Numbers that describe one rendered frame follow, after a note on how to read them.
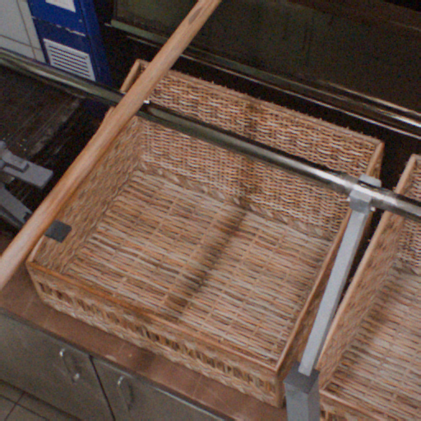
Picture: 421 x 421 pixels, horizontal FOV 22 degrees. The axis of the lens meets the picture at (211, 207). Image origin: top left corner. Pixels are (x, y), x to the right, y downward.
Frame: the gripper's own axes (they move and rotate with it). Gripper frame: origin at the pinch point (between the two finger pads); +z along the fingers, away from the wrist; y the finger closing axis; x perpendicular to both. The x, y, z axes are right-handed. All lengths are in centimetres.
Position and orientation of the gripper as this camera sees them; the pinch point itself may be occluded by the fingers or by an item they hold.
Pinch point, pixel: (51, 205)
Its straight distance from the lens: 160.1
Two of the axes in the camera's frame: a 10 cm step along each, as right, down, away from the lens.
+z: 8.6, 3.5, -3.6
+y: 0.9, 5.9, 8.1
